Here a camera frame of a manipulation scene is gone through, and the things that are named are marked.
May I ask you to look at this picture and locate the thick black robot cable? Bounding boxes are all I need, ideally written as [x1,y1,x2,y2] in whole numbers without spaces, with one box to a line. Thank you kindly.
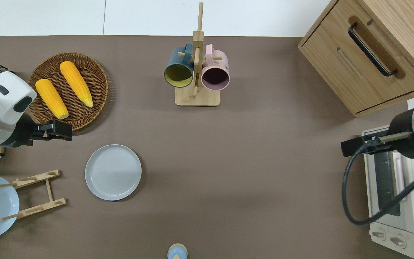
[342,143,414,227]

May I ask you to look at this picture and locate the wooden plate rack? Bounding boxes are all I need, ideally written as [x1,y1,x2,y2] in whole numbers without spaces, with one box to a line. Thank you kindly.
[0,169,67,221]

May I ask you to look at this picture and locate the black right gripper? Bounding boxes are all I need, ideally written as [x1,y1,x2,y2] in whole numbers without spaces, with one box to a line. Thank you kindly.
[341,135,385,158]

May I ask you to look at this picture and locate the cream oven door handle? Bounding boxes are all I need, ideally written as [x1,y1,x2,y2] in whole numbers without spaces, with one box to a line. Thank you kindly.
[393,152,406,213]

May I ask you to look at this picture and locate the pink mug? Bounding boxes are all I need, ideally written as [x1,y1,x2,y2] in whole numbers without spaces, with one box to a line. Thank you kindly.
[201,44,230,91]

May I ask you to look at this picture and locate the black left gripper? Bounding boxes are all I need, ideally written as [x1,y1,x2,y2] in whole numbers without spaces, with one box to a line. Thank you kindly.
[30,119,73,142]

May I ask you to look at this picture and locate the brown wicker basket tray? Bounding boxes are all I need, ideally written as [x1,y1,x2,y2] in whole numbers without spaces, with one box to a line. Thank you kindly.
[27,53,109,131]

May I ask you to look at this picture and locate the yellow corn cob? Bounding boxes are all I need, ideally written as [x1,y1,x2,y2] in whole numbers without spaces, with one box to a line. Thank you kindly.
[60,61,94,108]
[35,79,69,120]

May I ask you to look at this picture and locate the teal mug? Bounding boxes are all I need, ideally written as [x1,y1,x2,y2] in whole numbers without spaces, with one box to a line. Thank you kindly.
[164,42,195,88]

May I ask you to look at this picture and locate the light wooden drawer cabinet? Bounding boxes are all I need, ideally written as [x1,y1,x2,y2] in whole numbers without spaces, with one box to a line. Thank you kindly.
[298,0,414,118]

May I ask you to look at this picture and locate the brown table mat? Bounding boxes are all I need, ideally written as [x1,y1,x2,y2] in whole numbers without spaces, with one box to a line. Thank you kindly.
[0,35,414,259]

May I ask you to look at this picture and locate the black cabinet drawer handle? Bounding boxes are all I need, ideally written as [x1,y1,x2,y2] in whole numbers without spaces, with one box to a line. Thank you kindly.
[348,22,398,77]

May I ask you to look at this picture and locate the wooden mug tree stand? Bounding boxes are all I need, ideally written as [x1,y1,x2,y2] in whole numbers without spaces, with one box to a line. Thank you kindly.
[175,3,223,107]

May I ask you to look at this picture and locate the small blue round bottle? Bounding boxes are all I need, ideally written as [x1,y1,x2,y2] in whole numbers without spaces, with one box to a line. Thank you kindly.
[167,244,188,259]

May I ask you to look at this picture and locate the gray round plate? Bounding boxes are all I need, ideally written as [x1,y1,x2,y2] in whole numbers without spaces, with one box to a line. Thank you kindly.
[85,144,142,201]

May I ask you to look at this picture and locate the cream toaster oven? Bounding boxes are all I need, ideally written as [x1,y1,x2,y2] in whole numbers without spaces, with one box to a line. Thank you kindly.
[362,125,414,259]

